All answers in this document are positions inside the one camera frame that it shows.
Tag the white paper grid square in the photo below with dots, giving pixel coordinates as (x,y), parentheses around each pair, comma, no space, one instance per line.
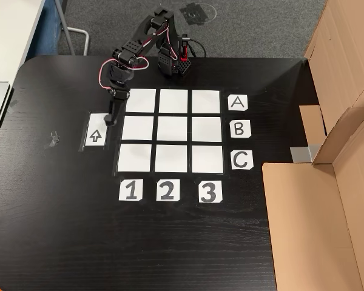
(207,129)
(172,128)
(206,102)
(138,128)
(173,101)
(171,159)
(207,159)
(142,101)
(134,158)

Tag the white arrow paper sheet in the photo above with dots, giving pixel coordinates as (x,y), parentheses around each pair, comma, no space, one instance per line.
(94,136)

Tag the grey tape piece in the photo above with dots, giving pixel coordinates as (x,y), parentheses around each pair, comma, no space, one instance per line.
(13,106)
(52,139)

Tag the grey metal desk leg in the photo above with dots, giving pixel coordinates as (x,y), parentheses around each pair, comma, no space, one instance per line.
(79,31)

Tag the red and black clamp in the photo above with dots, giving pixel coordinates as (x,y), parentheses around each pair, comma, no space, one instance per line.
(184,51)

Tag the paper sheet number 1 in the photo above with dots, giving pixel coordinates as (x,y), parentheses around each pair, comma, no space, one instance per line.
(131,190)

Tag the paper sheet number 2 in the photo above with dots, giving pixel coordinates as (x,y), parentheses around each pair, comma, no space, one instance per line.
(168,190)

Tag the blue panel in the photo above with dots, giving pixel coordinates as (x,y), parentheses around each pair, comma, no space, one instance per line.
(45,27)

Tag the black floor tape patch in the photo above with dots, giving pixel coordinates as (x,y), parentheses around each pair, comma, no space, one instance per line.
(194,13)

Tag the paper sheet letter A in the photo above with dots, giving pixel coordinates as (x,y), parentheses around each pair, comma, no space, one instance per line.
(237,103)

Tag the paper sheet number 3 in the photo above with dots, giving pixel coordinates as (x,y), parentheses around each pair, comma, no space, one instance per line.
(210,191)

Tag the paper sheet letter B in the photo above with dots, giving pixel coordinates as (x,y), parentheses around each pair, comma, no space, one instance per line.
(240,129)

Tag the white desk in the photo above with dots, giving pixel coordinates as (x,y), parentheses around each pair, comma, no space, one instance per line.
(9,36)

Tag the paper sheet letter C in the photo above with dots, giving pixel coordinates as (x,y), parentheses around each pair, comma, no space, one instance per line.
(242,160)

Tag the grey tape joining cardboard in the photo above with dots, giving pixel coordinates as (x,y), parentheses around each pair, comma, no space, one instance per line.
(300,154)

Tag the brown cardboard panel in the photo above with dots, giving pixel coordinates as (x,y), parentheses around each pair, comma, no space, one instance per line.
(306,227)
(342,60)

